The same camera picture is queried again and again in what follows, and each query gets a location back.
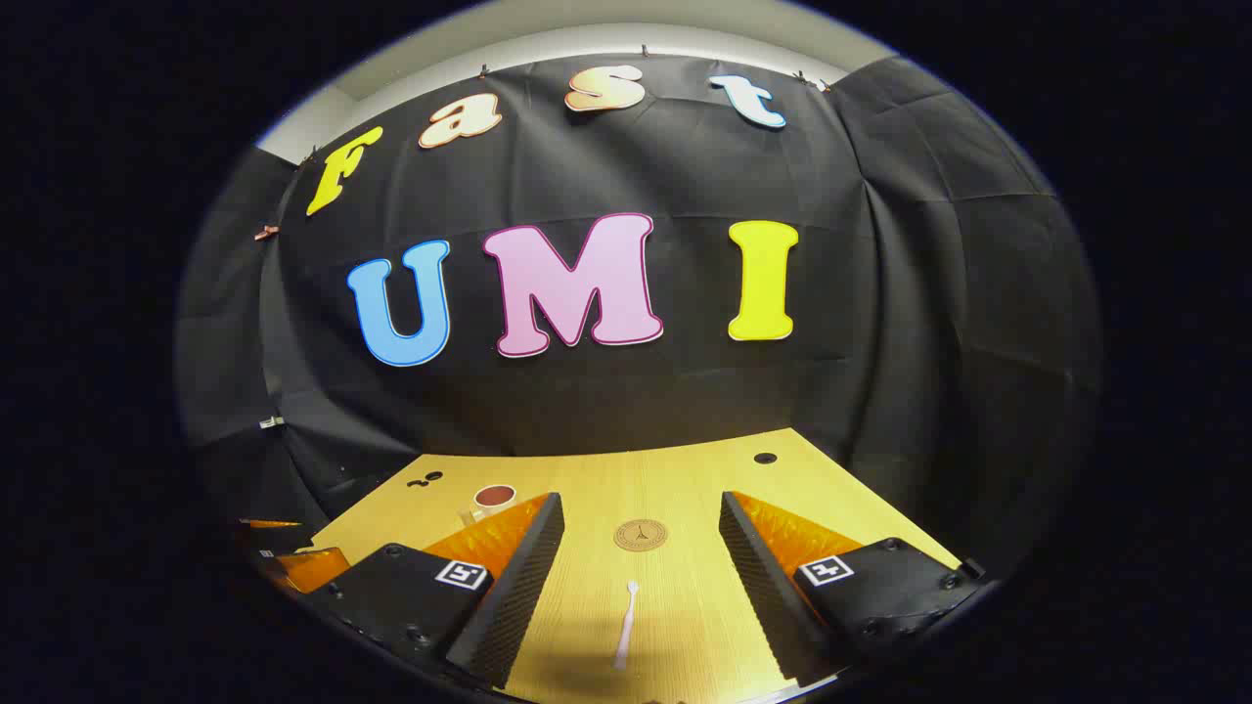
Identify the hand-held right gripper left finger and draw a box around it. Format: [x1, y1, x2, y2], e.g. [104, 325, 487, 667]
[311, 492, 566, 689]

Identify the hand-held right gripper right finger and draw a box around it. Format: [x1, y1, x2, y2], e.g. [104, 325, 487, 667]
[719, 491, 987, 688]

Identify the beige cup with handle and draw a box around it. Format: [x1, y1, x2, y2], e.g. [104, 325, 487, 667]
[460, 484, 517, 524]

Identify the pink toothbrush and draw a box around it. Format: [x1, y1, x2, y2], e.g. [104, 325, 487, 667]
[613, 580, 640, 672]

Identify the round brown coaster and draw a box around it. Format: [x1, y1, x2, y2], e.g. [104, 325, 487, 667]
[613, 518, 669, 552]

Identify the yellow wooden desktop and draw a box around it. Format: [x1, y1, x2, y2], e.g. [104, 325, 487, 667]
[308, 427, 964, 704]

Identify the black backdrop cloth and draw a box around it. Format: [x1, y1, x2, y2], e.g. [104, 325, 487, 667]
[176, 54, 1106, 588]

